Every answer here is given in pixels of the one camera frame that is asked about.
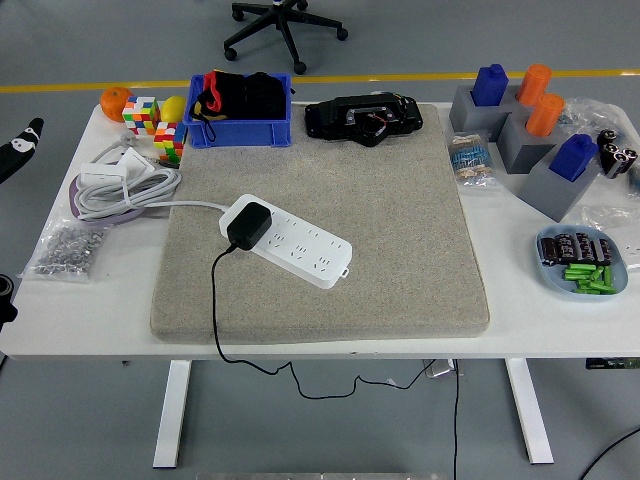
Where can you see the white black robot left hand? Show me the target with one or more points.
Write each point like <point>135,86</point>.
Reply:
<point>20,147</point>

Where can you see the white power strip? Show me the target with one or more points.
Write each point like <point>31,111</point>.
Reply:
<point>310,250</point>

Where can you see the white rectangular box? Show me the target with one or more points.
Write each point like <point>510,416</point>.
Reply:
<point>102,175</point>

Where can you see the orange fruit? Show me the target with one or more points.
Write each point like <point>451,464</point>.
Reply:
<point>114,102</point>

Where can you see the clear bag of metal nuts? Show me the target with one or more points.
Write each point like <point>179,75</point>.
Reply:
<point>65,250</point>

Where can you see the large multicolour puzzle cube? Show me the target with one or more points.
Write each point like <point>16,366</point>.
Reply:
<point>140,116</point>

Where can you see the small multicolour puzzle cube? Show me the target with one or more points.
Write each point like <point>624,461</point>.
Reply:
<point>169,140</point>

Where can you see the yellow lemon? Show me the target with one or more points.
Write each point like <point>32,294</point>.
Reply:
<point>172,109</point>

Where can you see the blue plastic bin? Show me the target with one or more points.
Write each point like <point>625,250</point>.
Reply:
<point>240,132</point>

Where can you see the black red yellow cloth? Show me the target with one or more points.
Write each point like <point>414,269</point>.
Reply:
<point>260,97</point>

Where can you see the white table leg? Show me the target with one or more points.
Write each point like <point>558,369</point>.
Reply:
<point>530,410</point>
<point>172,415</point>

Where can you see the black electronic device housing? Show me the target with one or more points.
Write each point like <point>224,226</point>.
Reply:
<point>330,120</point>

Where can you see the grey-brown mat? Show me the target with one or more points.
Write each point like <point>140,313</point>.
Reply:
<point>375,200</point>

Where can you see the clear bag of resistors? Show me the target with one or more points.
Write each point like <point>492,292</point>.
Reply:
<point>470,160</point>

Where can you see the blue peg block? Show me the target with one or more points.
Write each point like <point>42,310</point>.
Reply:
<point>490,87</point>
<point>572,157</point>

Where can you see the orange cylinder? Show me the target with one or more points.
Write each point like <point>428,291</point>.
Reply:
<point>545,115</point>
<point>534,85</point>

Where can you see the grey stepped block holder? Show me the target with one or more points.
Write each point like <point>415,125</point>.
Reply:
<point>550,192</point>

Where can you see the black printed capacitor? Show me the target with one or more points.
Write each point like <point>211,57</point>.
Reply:
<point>603,251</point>
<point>549,251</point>
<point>566,248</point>
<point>584,247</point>

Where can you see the light blue tray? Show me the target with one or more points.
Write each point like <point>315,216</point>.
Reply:
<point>550,280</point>

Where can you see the green cylindrical cell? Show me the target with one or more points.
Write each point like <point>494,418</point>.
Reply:
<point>595,288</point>
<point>579,275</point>
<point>580,268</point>
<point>607,276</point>

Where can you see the black cylindrical capacitor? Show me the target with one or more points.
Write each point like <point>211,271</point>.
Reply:
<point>608,136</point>
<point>611,159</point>
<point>627,161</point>

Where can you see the crumpled clear plastic bag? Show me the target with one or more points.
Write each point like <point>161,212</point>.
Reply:
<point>610,217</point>

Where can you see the black table control box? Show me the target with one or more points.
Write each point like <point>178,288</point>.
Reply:
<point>610,363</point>

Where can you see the white square wall plate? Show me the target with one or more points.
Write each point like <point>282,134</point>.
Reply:
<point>137,161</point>

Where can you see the silver under-table bracket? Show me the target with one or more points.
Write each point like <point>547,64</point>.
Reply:
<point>440,369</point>

